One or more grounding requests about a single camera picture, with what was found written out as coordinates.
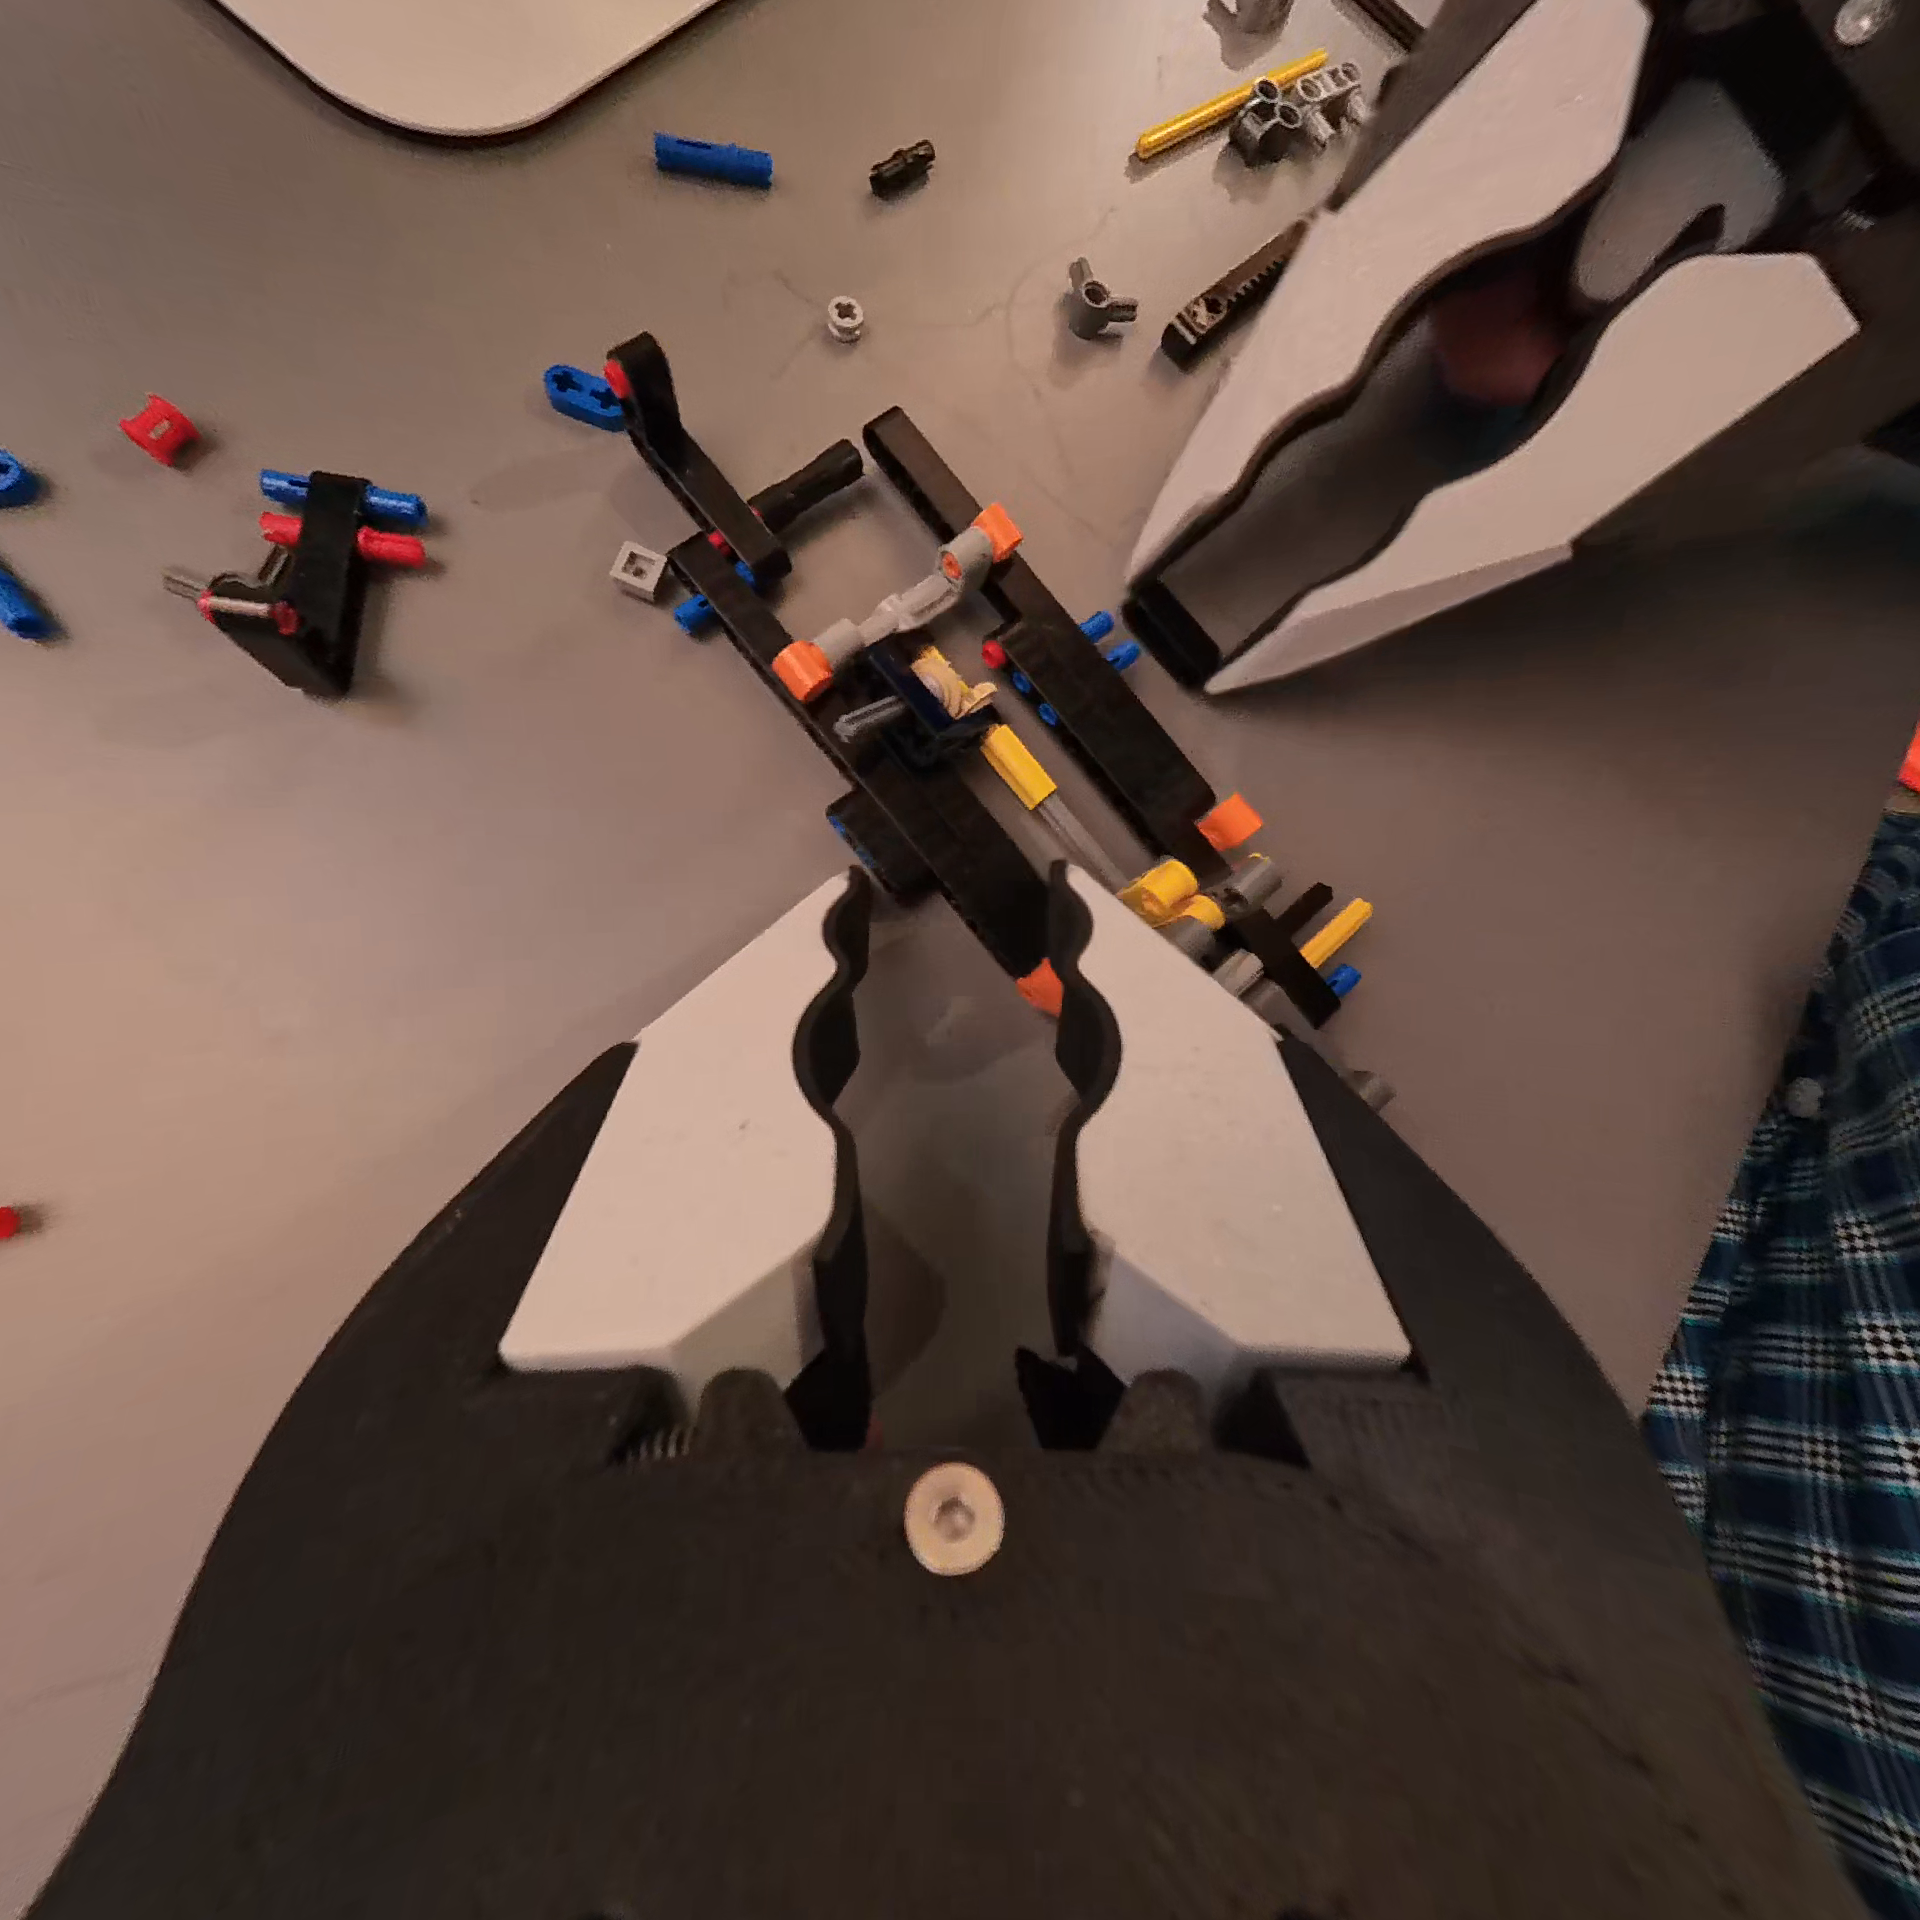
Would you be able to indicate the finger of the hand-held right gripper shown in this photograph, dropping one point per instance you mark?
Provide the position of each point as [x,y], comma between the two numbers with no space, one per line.
[1440,150]
[1650,422]

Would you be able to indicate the lego vehicle chassis assembly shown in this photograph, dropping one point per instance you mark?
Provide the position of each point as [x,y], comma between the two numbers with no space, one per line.
[1079,690]

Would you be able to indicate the grey square lego piece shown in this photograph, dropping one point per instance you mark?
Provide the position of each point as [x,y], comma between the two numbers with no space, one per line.
[639,570]

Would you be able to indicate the black angled lego subassembly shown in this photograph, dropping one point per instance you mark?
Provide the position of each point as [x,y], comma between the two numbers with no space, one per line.
[317,585]

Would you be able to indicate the blue small lego liftarm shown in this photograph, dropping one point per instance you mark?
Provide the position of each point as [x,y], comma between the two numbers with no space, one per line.
[581,393]
[11,480]

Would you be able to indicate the black lego pin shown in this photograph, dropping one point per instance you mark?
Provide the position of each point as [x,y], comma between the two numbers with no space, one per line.
[902,167]

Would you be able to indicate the yellow lego axle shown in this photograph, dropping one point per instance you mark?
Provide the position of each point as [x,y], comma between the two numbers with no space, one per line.
[1230,105]

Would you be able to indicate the grey joined lego connectors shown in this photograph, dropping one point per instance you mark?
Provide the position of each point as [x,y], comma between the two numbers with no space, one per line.
[1290,118]

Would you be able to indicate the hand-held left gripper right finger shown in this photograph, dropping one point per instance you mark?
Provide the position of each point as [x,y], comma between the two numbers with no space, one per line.
[1215,1201]

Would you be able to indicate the grey lego bush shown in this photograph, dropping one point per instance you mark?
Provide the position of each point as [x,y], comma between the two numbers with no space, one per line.
[845,319]

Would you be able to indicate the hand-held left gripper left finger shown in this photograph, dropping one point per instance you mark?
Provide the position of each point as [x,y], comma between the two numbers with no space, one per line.
[674,1201]

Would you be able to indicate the blue plaid shirt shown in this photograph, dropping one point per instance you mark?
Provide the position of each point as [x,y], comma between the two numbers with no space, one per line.
[1800,1500]

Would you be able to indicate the blue long lego pin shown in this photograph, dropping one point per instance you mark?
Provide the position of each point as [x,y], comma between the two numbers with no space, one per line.
[714,159]
[23,600]

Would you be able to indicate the red lego bush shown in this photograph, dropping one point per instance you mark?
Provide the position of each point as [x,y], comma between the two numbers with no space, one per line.
[158,427]

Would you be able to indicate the grey three-pronged lego connector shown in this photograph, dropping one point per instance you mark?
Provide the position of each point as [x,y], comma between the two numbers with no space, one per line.
[1101,298]

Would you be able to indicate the black short lego beam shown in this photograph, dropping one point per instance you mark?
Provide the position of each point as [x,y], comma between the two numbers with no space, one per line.
[1171,630]

